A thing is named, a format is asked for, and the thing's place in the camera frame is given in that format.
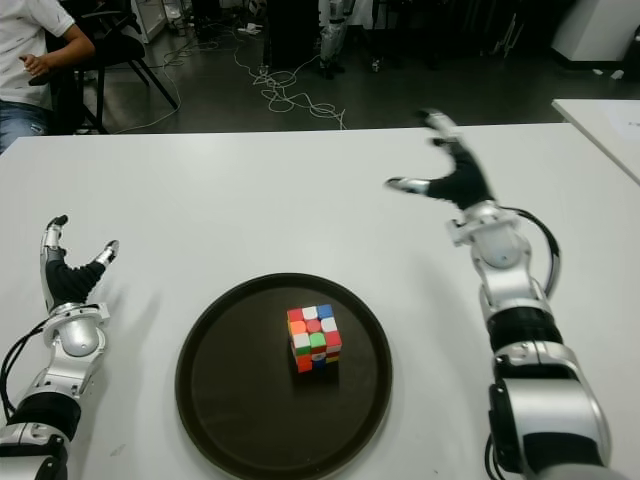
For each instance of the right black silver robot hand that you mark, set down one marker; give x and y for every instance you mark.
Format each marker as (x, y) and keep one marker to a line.
(465, 180)

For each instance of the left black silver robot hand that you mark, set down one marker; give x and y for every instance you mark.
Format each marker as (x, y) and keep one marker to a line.
(67, 285)

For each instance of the white cabinet with black base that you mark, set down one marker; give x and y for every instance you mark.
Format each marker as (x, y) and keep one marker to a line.
(590, 25)

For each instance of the dark brown round plate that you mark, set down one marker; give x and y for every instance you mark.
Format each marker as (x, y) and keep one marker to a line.
(282, 372)

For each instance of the white power strip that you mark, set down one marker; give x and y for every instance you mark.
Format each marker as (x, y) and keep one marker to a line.
(248, 30)

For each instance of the right silver black robot arm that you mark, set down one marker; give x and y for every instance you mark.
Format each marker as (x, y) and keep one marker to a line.
(505, 280)

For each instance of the folded metal stand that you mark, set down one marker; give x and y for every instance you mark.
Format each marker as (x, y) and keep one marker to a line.
(507, 35)

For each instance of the white scrap on floor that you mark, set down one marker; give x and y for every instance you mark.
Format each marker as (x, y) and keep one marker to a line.
(617, 74)

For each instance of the white framed glass cabinet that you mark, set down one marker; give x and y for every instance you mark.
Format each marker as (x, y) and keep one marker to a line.
(147, 20)

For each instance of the multicoloured Rubik's cube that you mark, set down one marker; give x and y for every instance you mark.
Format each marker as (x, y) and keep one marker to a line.
(315, 335)

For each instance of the white side table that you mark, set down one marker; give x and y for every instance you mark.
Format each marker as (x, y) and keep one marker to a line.
(605, 125)

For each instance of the silver humanoid robot legs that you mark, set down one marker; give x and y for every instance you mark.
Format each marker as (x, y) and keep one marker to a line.
(330, 35)

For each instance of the black chair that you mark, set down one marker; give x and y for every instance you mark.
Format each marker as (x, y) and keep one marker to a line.
(120, 47)

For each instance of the seated person in white shirt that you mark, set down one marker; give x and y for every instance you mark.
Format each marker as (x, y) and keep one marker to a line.
(25, 45)

